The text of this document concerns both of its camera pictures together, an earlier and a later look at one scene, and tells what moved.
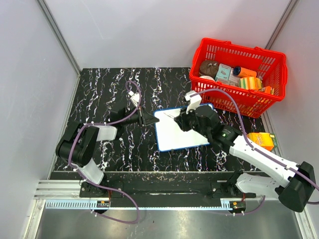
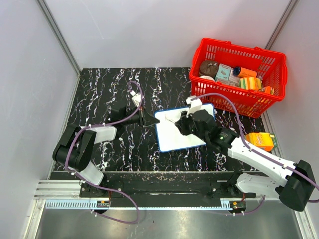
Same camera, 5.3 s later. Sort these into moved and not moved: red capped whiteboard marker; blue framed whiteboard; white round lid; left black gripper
Moved: red capped whiteboard marker
Not moved: left black gripper; blue framed whiteboard; white round lid
